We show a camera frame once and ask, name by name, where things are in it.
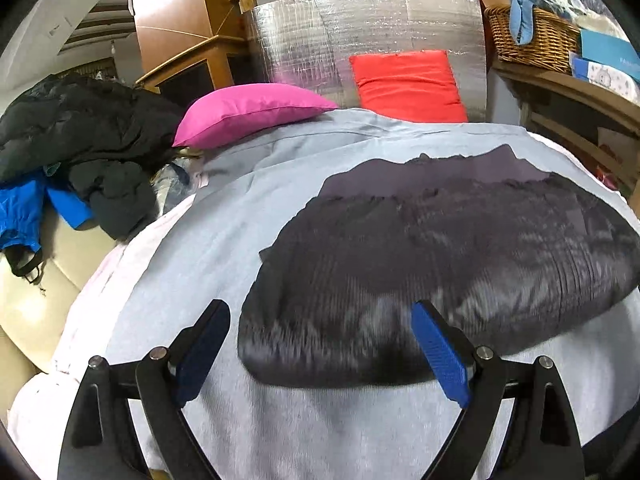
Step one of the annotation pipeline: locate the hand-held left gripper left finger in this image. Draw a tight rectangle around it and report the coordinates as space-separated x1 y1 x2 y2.
56 299 232 480

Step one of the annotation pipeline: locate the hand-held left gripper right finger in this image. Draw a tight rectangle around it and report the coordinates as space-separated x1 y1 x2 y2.
411 300 586 480

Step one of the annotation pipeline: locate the dark grey jacket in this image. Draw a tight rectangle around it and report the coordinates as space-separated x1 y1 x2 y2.
237 144 640 390

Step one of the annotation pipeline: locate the grey bed sheet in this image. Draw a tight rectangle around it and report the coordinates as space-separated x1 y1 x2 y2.
102 107 640 480

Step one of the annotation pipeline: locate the white under sheet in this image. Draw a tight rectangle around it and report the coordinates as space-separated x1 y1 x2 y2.
7 170 211 461

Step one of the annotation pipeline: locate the cream sofa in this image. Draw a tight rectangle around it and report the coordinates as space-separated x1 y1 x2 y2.
0 210 126 376

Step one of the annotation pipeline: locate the shiny silver cloth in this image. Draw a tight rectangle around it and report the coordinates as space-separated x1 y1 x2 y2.
150 152 206 206

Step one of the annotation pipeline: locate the black cloth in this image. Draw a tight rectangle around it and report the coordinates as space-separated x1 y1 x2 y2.
67 160 161 241

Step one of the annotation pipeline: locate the pink cushion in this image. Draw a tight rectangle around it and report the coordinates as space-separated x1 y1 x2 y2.
172 83 341 150

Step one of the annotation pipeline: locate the black puffer jacket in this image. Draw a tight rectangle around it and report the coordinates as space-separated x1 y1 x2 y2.
0 74 188 183

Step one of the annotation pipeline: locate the red cushion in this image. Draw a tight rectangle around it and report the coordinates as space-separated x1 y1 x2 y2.
349 50 470 123

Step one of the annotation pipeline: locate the wooden shelf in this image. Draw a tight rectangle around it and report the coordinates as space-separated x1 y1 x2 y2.
492 57 640 191

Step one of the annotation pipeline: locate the white patterned box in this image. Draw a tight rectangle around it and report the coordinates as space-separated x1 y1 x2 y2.
570 55 640 103

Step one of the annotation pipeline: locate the wicker basket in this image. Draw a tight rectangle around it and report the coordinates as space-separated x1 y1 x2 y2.
484 5 583 75

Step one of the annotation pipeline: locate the silver foil insulation mat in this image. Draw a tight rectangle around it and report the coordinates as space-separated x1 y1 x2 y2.
245 0 488 123

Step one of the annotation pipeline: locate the wooden cabinet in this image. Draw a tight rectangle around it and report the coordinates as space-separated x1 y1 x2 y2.
130 0 248 106

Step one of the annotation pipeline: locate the blue box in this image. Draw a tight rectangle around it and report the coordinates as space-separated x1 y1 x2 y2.
580 29 640 81

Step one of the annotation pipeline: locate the light blue cloth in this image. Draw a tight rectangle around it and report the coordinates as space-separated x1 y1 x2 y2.
509 0 556 46

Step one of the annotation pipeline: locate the blue garment with black straps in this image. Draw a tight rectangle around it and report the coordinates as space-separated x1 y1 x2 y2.
0 162 96 281

